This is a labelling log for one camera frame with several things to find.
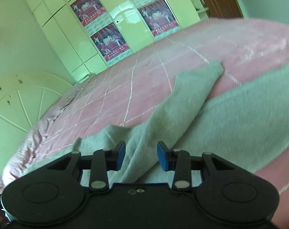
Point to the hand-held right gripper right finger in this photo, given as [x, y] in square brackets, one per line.
[162, 156]

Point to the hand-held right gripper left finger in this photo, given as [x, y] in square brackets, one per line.
[120, 156]

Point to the grey pants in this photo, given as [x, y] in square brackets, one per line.
[230, 124]

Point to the pink checked bedsheet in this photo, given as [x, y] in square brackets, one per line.
[134, 88]

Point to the stack of books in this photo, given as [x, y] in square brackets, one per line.
[87, 77]

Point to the cream arched headboard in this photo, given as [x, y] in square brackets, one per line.
[15, 105]

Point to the cream glossy wardrobe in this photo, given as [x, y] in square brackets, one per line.
[61, 31]

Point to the white corner shelf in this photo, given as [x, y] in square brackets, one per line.
[198, 2]

